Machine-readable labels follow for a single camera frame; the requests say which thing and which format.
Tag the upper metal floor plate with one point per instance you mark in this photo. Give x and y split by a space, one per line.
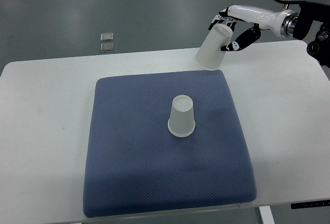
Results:
107 36

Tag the white table leg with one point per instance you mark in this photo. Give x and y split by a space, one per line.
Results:
266 215

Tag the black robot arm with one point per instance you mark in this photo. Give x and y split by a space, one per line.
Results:
310 12

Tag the black table control panel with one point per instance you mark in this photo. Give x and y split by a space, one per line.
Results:
310 204

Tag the white paper cup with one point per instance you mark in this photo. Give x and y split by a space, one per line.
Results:
181 122
209 56

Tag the blue grey fabric cushion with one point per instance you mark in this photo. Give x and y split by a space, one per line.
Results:
135 165

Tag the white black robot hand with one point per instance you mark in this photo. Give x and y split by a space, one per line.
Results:
280 23

